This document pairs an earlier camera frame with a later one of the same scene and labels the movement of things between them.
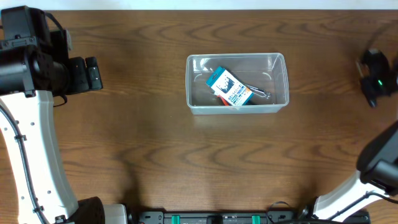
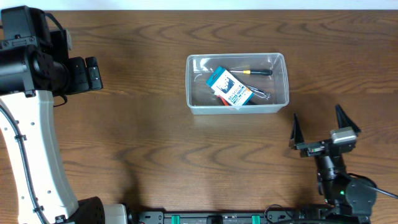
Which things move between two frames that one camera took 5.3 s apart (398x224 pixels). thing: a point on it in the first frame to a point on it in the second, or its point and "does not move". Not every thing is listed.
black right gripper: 368,82 to 316,147
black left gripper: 78,74 does not move
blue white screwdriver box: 230,89 does not move
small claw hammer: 252,102 does not move
